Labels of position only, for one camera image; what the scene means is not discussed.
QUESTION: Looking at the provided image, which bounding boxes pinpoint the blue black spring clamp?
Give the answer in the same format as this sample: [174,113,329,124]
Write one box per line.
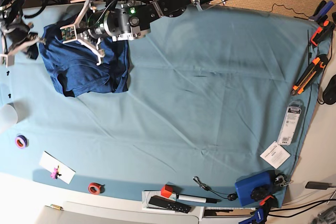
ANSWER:
[308,0,334,23]

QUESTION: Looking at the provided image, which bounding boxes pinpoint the black remote control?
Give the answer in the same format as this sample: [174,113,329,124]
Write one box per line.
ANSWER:
[149,196,192,214]

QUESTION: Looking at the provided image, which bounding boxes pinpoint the black white marker pen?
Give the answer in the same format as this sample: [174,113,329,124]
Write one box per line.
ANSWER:
[176,194,218,204]

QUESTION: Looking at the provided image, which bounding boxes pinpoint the red cube block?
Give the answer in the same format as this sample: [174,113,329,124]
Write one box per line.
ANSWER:
[161,184,173,198]

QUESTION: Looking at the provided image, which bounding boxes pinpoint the orange black clamp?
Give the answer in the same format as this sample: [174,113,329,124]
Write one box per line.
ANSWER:
[310,20,335,47]

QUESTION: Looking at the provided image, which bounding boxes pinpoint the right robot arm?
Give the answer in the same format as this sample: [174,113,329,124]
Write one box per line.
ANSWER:
[1,0,49,66]

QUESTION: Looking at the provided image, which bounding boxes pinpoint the white paper card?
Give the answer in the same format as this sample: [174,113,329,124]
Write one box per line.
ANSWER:
[39,152,76,184]

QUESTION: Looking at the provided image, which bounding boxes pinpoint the dark blue t-shirt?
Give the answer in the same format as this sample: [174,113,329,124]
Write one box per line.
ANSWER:
[39,16,130,98]

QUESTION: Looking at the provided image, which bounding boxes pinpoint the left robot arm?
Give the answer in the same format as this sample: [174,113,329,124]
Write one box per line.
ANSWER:
[61,0,225,65]

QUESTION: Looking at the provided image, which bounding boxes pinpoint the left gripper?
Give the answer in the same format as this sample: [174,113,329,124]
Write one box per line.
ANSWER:
[75,0,110,66]

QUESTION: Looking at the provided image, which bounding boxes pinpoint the purple tape roll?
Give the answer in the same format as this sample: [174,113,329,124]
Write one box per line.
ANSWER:
[15,135,28,149]

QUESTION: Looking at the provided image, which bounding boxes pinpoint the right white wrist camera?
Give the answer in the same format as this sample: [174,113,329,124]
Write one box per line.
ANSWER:
[0,54,15,68]

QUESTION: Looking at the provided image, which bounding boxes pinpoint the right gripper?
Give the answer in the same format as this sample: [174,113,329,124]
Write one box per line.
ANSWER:
[2,22,46,60]

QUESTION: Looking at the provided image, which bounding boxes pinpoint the white paper packet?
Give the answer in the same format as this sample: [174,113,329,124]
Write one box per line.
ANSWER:
[260,142,290,169]

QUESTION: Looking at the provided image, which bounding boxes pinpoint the black computer mouse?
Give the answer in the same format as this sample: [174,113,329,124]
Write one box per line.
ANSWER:
[322,75,336,105]

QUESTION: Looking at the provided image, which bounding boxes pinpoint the pink binder clip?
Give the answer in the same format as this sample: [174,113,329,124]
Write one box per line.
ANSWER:
[50,166,61,179]

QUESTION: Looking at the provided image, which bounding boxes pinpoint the blue orange bar clamp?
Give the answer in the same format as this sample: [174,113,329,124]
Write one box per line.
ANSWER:
[239,195,278,224]

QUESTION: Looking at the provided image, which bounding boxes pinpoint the orange black utility knife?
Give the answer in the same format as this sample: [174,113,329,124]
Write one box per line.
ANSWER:
[291,54,329,96]

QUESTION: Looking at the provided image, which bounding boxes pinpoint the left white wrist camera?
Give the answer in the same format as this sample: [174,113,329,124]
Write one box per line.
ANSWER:
[60,24,78,44]

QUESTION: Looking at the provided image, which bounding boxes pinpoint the blue plastic box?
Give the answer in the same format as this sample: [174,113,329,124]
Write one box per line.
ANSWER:
[235,170,275,206]

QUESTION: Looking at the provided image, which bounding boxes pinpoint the red tape roll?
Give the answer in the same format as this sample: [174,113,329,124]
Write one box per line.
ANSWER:
[88,183,104,195]

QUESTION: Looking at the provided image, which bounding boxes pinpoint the black lanyard with clip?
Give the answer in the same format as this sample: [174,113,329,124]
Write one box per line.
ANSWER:
[192,176,238,202]

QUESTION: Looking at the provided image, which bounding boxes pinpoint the translucent plastic cup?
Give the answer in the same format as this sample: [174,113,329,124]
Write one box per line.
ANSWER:
[0,104,18,133]

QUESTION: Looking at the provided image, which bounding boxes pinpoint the white notepad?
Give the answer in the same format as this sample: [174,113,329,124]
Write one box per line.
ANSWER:
[142,190,186,214]

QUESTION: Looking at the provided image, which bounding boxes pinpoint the blister pack of batteries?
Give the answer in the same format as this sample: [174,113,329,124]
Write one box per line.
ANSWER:
[277,100,302,145]

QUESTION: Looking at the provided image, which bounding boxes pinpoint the small black phone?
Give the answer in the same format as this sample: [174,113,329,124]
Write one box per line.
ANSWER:
[305,182,330,190]

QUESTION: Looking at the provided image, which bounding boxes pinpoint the light blue table cloth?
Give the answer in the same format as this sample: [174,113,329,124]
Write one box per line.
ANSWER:
[1,6,318,200]

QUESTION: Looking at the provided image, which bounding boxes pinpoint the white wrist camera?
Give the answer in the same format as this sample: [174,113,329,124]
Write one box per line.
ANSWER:
[60,24,78,44]
[0,54,15,68]

